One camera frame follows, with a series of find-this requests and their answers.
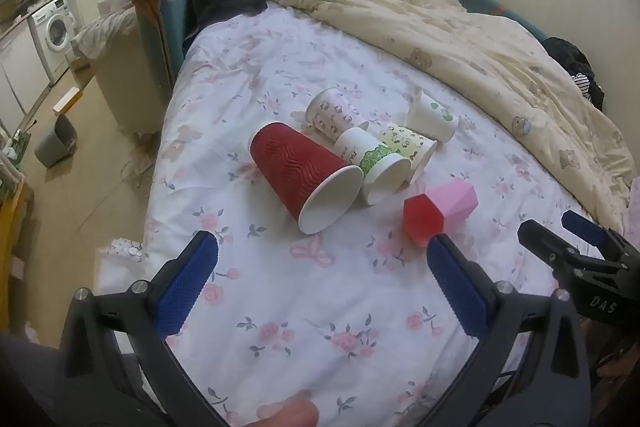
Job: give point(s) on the red ripple paper cup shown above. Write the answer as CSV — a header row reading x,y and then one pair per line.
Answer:
x,y
300,172

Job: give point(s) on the yellow table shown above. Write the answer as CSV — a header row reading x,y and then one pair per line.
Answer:
x,y
11,217

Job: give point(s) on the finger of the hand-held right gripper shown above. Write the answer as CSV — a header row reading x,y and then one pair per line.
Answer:
x,y
542,243
584,228

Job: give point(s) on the white panda print paper cup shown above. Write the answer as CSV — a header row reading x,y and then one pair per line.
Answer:
x,y
332,113

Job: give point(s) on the white kitchen cabinet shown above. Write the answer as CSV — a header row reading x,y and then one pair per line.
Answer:
x,y
15,69

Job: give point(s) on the beige armchair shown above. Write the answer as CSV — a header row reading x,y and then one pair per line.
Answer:
x,y
122,67

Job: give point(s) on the white green label paper cup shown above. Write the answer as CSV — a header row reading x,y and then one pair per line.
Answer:
x,y
372,167

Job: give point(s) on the cream bear print quilt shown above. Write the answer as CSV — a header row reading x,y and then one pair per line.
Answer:
x,y
475,37

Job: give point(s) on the person's left hand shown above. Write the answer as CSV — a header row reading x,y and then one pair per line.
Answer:
x,y
289,413

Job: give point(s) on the small cardboard box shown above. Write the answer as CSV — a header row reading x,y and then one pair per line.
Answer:
x,y
66,100

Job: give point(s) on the white washing machine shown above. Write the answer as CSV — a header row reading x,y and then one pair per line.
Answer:
x,y
52,29

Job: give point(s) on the green panda print paper cup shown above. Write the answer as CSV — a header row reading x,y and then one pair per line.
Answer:
x,y
407,147

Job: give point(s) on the teal mattress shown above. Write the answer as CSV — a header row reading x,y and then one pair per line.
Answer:
x,y
500,9

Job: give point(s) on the white green dotted paper cup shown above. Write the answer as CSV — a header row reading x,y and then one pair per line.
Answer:
x,y
434,117

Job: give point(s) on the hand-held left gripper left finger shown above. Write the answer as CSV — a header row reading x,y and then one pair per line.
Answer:
x,y
187,287

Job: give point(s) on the pink red faceted cup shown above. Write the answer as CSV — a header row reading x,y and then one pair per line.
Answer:
x,y
440,209

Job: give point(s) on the grey trash bin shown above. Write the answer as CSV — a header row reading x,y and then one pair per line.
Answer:
x,y
55,141

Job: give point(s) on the teal cushion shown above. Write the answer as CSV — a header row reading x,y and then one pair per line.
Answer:
x,y
155,24

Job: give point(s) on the printed white box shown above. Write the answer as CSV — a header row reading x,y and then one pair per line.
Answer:
x,y
125,250

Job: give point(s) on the black striped clothing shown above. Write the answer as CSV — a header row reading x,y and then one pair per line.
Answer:
x,y
575,67

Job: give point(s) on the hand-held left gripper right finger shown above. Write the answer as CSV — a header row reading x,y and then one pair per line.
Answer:
x,y
457,292

